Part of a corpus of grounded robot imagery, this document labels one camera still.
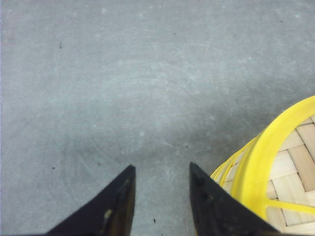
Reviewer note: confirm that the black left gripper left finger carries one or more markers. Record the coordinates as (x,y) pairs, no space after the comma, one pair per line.
(109,213)

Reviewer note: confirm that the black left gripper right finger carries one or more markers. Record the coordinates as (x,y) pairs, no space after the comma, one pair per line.
(216,213)

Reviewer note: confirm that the bamboo steamer drawer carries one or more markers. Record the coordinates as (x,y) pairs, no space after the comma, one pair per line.
(225,174)

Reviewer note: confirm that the woven bamboo steamer lid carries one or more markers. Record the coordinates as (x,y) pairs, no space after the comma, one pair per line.
(277,179)

